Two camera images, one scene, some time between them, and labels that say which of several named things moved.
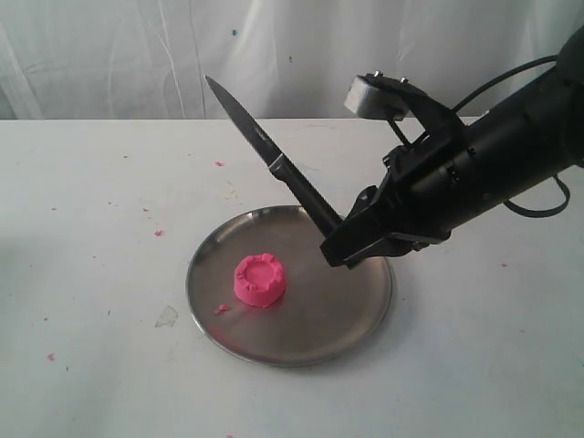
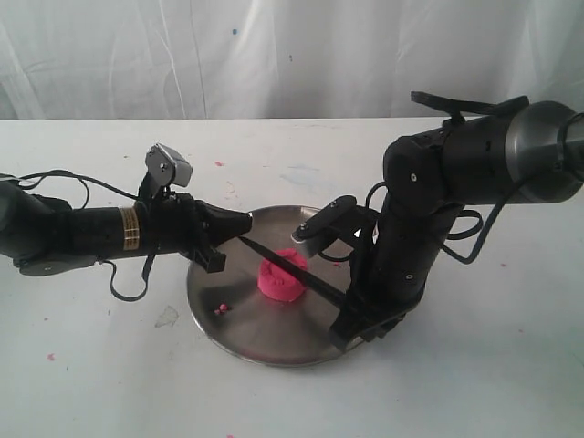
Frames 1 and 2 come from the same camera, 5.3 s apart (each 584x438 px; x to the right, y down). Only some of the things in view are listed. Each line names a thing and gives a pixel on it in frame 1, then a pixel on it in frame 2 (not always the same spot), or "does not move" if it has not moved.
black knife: [323, 215] to [302, 270]
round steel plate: [259, 287] does not move
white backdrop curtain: [280, 59] does not move
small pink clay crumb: [222, 307] does not move
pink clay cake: [259, 280] to [277, 282]
